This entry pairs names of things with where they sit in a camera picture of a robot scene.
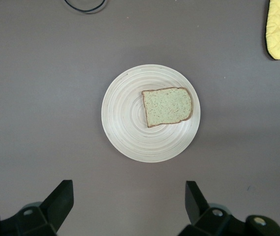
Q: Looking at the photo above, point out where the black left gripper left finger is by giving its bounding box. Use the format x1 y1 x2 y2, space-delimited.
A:
0 179 74 236

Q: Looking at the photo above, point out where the slice of toast bread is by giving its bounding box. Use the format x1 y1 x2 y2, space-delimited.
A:
141 87 193 128

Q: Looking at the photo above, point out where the round pale wooden plate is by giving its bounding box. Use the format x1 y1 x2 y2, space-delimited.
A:
101 64 201 163

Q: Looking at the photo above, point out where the brown table cover sheet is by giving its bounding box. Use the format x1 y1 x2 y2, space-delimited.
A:
0 0 280 236

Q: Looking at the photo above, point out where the looped black cable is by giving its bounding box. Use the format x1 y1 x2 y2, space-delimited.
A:
64 0 106 14

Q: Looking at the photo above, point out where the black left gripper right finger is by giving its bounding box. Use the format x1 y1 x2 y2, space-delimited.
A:
176 181 280 236

